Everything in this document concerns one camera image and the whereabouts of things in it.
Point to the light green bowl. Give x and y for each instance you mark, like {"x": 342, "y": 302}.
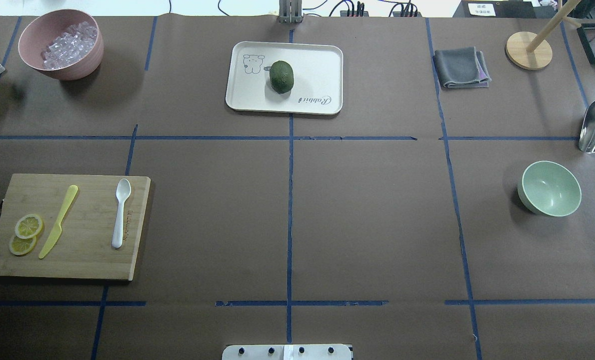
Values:
{"x": 549, "y": 189}

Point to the white plastic spoon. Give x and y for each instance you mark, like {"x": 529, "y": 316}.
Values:
{"x": 123, "y": 191}

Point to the pink bowl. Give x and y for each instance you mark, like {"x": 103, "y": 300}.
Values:
{"x": 38, "y": 35}

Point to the white rabbit tray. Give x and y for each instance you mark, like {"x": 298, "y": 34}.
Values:
{"x": 318, "y": 78}

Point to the green avocado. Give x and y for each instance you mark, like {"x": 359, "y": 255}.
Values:
{"x": 282, "y": 77}

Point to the black power strip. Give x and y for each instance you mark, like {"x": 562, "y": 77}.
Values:
{"x": 380, "y": 9}

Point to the grey folded cloth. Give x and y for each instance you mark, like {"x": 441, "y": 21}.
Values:
{"x": 461, "y": 68}

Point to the yellow plastic knife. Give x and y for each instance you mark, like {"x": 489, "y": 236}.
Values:
{"x": 57, "y": 228}

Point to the bamboo cutting board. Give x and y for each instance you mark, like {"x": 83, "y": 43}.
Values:
{"x": 84, "y": 249}

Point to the black box with label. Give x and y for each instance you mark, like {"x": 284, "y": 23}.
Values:
{"x": 495, "y": 9}

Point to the clear ice cubes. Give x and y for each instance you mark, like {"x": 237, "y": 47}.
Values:
{"x": 71, "y": 46}

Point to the wooden stand with pole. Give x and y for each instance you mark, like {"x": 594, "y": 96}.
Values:
{"x": 531, "y": 51}

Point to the grey metal bracket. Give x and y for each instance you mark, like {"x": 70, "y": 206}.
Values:
{"x": 290, "y": 12}

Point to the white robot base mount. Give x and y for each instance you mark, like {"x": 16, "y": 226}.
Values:
{"x": 317, "y": 351}

